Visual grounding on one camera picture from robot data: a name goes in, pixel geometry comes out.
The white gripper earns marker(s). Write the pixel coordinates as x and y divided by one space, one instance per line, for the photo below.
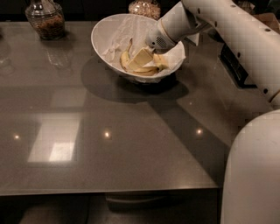
155 38

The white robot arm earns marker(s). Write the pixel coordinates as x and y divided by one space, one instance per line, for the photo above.
251 189

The short yellow banana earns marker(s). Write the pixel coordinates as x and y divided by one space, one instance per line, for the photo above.
160 61

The curved yellow banana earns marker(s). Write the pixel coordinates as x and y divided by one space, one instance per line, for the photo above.
125 59

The white oval bowl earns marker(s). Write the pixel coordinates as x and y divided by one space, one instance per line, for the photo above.
100 35

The white paper liner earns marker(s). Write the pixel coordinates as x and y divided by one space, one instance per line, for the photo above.
122 32

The middle glass jar with cereal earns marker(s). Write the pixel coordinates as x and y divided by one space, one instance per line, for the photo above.
147 8

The white folded card stand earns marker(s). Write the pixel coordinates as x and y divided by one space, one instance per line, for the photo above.
193 39

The left glass jar with grains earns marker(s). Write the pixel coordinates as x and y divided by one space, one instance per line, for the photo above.
46 18

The black wire basket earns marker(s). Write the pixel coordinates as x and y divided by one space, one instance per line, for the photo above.
235 70

